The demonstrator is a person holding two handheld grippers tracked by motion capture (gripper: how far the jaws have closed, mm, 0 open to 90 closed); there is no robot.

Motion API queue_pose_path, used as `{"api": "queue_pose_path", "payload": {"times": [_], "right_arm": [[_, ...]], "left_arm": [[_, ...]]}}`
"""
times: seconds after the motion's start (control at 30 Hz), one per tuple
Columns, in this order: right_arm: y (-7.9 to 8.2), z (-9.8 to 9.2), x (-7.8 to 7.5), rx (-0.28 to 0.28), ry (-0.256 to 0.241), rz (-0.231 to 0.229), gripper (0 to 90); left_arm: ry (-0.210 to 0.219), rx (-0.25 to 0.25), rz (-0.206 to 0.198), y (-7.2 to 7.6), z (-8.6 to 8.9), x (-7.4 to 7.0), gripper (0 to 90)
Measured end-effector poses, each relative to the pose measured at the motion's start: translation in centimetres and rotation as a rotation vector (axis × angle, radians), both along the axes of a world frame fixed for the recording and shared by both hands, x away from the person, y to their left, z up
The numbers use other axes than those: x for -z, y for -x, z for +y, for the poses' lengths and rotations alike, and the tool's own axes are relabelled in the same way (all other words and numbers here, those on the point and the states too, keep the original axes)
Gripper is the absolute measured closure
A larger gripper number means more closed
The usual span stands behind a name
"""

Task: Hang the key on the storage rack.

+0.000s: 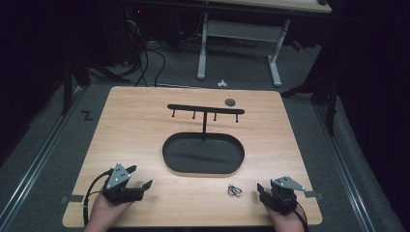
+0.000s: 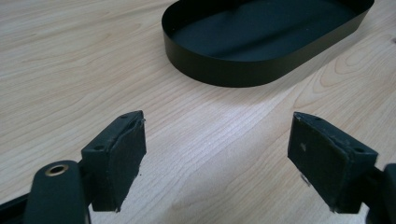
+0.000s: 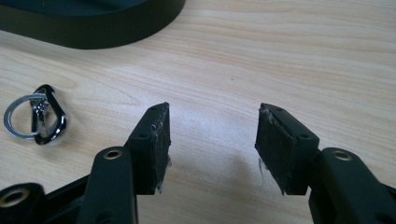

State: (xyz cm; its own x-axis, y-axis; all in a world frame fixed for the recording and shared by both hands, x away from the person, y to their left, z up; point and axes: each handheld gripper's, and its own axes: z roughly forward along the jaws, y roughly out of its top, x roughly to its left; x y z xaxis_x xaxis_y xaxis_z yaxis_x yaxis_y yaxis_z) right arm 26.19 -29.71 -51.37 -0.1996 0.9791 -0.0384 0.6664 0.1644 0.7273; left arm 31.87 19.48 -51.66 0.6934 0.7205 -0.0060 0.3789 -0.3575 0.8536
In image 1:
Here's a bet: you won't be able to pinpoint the silver key ring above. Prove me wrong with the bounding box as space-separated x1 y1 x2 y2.
226 184 244 198

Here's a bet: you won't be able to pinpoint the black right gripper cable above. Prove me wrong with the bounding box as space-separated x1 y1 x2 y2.
280 194 309 232

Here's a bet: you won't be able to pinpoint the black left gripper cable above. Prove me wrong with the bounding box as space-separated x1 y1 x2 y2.
82 169 114 227

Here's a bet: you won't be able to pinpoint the black hook rack with tray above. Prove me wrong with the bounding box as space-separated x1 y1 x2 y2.
161 103 246 176

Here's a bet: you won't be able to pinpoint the white metal frame desk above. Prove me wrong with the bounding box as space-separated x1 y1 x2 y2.
192 0 333 88

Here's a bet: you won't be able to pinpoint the black floor cables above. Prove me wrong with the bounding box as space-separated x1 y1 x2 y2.
124 9 207 88

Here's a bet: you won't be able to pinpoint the black metal stand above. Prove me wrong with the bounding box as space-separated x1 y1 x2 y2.
280 72 339 137
60 51 132 117

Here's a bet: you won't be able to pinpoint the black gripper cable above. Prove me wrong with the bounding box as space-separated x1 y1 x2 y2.
82 169 114 227
280 194 309 232

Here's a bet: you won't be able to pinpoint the metal floor rail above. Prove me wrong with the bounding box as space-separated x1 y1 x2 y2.
314 104 377 232
0 86 85 223

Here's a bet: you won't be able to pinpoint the person's right hand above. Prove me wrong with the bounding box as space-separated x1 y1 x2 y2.
263 202 308 232

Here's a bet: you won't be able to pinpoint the person's left hand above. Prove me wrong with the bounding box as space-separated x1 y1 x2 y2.
83 192 133 232

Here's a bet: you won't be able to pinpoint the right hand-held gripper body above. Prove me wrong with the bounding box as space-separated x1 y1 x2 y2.
270 175 307 217

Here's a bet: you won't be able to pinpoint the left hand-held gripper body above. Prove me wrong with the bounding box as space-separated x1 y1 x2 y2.
102 162 145 206

